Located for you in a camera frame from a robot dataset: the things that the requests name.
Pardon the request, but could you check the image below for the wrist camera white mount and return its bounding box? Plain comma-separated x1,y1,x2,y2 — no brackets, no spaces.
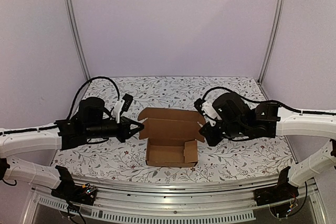
194,98,220,127
111,94,133,123

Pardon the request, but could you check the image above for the left aluminium corner post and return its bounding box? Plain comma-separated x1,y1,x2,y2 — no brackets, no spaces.
64,0,91,80

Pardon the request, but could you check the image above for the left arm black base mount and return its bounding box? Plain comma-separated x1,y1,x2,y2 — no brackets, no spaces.
51,165,98,206

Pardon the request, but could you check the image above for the aluminium corner post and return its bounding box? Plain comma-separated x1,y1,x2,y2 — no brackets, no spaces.
257,0,285,85
64,0,91,80

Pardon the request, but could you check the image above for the right aluminium corner post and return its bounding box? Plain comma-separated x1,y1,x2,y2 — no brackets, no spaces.
257,0,285,85

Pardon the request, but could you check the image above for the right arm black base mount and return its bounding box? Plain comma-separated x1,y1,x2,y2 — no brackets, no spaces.
253,166,299,218

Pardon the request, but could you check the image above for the brown cardboard box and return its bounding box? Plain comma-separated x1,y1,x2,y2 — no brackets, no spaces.
138,108,205,168

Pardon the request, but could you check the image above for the black right camera cable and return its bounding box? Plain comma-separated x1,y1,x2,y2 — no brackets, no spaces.
201,87,336,116

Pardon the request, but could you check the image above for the curved aluminium rail base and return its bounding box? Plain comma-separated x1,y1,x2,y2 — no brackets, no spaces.
22,174,328,224

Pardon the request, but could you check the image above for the floral patterned table mat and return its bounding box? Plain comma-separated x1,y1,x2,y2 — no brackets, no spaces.
52,77,294,184

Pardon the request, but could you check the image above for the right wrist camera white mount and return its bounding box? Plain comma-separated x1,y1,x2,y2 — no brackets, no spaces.
194,98,220,127

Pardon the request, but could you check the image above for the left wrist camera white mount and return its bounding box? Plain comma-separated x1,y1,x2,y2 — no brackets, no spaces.
111,94,133,123

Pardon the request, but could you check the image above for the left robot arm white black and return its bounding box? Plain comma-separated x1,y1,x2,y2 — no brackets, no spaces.
1,97,144,200

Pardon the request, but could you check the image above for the black left camera cable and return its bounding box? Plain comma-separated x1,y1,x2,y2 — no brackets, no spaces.
67,76,121,120

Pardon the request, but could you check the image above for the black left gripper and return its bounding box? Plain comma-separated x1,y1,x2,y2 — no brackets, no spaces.
85,117,144,143

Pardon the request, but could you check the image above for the black camera cable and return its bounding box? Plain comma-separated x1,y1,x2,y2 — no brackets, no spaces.
201,87,336,116
67,76,121,120

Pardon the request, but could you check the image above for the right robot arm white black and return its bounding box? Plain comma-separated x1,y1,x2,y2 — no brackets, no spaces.
194,92,335,201

